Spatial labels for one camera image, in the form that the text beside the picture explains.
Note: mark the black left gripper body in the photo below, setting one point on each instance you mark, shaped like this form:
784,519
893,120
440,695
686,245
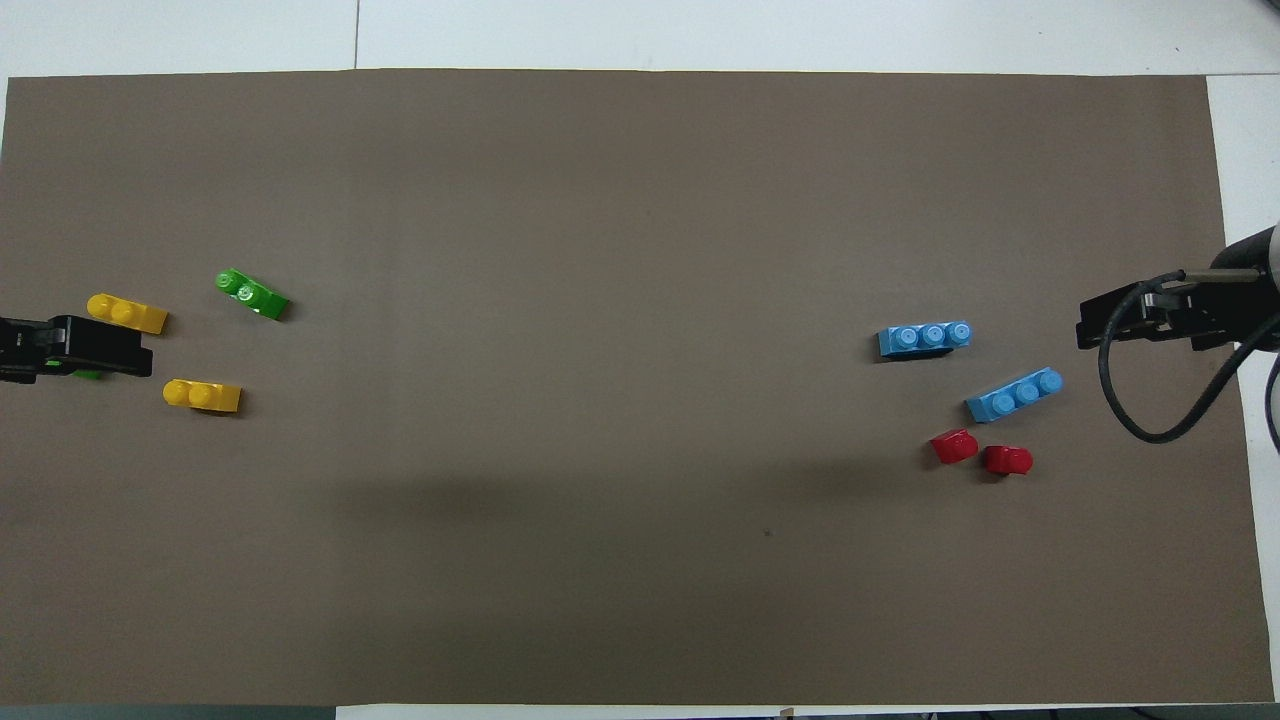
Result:
20,350

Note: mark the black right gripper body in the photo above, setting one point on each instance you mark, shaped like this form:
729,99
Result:
1195,310

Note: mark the green two-stud toy brick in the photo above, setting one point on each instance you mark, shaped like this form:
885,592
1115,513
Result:
88,375
255,296

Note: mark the blue three-stud toy brick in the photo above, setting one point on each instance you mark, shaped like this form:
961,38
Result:
925,339
1014,395

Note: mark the yellow two-stud toy brick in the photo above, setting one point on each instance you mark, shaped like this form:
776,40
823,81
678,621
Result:
203,397
125,312

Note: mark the red single-stud toy brick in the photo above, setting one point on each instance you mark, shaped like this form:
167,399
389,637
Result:
1007,460
954,446

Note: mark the brown paper table mat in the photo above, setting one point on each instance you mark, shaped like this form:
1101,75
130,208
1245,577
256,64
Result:
620,400

